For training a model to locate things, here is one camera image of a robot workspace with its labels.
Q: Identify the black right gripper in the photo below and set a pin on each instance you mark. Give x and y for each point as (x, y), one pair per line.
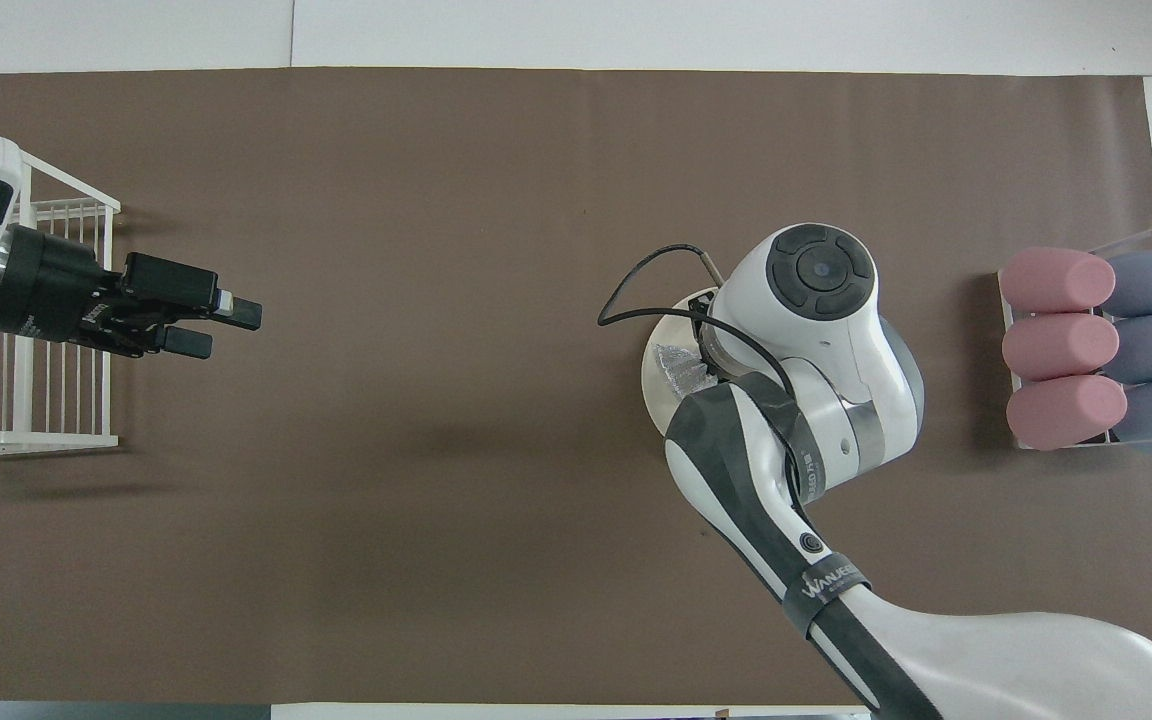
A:
(706, 305)

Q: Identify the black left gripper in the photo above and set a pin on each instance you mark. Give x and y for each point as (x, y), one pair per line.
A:
(151, 290)

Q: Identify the silver mesh sponge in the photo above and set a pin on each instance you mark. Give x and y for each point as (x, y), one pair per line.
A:
(681, 368)

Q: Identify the cream round plate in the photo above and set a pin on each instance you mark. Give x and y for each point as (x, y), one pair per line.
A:
(658, 400)

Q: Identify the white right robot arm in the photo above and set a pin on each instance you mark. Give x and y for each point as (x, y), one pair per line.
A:
(836, 340)

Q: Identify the brown paper table mat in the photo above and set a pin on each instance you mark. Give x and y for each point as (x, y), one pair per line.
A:
(436, 550)

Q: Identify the pink plastic cup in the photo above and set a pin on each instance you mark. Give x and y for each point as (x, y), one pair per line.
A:
(1066, 412)
(1056, 347)
(1056, 278)

